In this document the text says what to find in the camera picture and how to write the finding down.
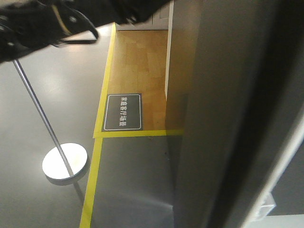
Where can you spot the fridge door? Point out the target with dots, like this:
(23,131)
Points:
(235,113)

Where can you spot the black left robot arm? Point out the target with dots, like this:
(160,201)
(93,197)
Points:
(30,26)

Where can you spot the dark floor sign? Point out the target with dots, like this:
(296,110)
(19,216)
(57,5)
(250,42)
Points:
(123,112)

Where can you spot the metal stanchion pole with base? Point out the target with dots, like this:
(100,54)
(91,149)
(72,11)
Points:
(66,161)

